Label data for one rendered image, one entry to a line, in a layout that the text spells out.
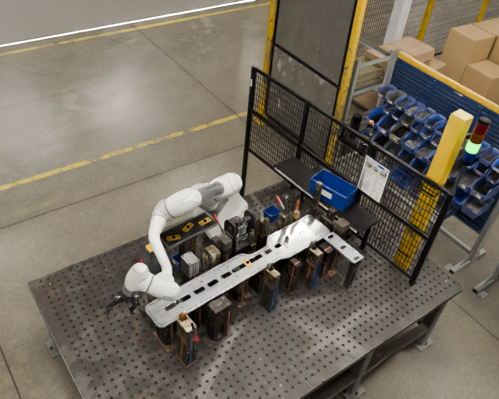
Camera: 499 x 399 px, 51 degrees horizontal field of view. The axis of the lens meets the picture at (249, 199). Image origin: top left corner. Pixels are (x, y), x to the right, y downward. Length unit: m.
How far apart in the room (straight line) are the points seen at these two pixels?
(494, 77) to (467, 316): 3.17
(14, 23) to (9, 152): 5.48
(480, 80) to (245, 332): 4.69
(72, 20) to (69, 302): 3.02
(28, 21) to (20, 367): 3.72
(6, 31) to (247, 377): 2.78
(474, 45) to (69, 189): 4.93
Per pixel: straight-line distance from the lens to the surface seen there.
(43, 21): 0.66
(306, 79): 5.58
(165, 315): 3.08
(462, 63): 7.11
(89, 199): 5.32
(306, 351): 3.37
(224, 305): 3.09
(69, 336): 3.45
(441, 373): 4.44
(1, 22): 0.65
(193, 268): 3.21
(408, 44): 6.46
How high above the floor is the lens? 3.50
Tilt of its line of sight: 41 degrees down
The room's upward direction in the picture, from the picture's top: 6 degrees clockwise
